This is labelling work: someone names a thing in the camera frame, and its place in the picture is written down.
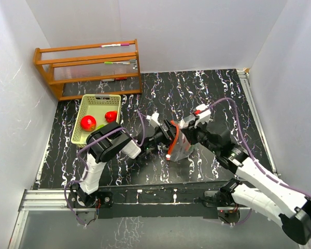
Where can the green fake leaf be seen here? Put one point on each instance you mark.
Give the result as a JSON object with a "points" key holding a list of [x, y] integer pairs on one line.
{"points": [[100, 126]]}

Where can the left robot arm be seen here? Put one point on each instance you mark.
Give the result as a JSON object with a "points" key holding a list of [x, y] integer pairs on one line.
{"points": [[112, 139]]}

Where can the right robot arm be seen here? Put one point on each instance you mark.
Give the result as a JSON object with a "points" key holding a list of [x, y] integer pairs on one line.
{"points": [[270, 196]]}

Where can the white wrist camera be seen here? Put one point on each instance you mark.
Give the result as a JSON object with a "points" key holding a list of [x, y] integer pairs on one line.
{"points": [[153, 119], [202, 115]]}

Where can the clear zip top bag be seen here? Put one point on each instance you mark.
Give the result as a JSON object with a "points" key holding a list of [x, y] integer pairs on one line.
{"points": [[179, 146]]}

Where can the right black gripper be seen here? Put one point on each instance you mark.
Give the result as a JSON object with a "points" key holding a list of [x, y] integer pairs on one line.
{"points": [[190, 130]]}

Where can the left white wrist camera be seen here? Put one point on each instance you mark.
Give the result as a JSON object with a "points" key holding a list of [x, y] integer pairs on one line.
{"points": [[153, 119]]}

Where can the pink white marker pen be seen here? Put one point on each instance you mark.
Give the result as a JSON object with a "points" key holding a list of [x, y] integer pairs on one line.
{"points": [[115, 45]]}

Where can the aluminium frame rail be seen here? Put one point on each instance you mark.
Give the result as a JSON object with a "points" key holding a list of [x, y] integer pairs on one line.
{"points": [[44, 221]]}

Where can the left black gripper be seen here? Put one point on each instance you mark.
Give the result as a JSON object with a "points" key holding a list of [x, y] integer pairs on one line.
{"points": [[170, 134]]}

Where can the green white marker pen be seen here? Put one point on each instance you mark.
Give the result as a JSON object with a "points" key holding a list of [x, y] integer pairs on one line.
{"points": [[117, 62]]}

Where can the wooden shelf rack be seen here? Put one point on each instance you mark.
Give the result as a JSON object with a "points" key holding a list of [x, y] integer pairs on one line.
{"points": [[83, 63]]}

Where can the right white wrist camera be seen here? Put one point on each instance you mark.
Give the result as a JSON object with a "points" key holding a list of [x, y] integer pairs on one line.
{"points": [[202, 115]]}

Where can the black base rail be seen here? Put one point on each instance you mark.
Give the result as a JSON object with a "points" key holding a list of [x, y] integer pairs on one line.
{"points": [[190, 199]]}

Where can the pale green plastic basket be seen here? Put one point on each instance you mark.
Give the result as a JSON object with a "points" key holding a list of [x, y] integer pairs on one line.
{"points": [[97, 106]]}

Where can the red fake wax apple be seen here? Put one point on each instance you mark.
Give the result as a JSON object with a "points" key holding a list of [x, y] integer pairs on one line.
{"points": [[111, 116]]}

